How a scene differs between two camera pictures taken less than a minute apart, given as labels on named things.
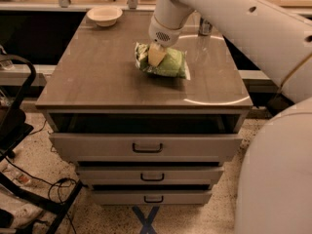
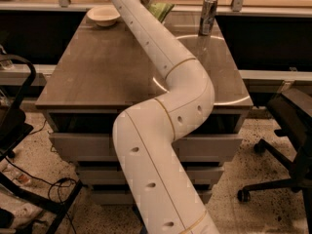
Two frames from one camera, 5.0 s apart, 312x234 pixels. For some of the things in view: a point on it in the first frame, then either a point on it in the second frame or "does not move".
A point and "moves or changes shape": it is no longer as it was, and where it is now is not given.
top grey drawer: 145,147 does not move
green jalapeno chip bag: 174,63 moves or changes shape
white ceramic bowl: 104,16 does not move
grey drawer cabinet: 140,139 does not move
